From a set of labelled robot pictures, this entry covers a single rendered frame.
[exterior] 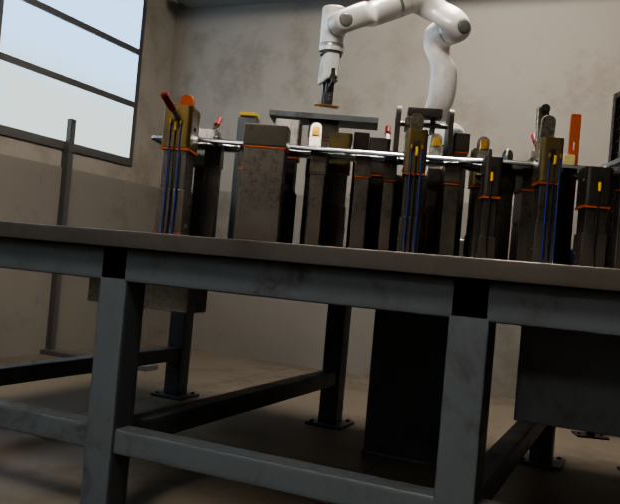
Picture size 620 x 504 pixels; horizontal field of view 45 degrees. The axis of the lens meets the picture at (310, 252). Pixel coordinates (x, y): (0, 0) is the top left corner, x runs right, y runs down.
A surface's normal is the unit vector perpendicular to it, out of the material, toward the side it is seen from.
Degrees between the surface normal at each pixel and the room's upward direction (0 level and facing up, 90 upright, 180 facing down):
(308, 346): 90
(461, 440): 90
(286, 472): 90
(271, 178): 90
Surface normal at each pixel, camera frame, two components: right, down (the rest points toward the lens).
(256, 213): -0.07, -0.02
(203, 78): -0.40, -0.05
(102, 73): 0.91, 0.07
